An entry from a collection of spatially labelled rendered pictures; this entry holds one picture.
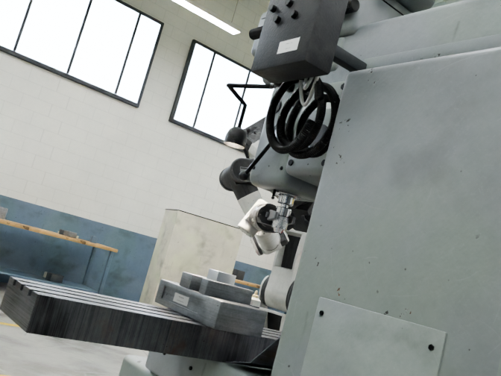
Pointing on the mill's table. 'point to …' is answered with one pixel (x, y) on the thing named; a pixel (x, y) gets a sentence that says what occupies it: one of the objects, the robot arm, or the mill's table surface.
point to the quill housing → (279, 164)
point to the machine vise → (215, 306)
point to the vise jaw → (190, 281)
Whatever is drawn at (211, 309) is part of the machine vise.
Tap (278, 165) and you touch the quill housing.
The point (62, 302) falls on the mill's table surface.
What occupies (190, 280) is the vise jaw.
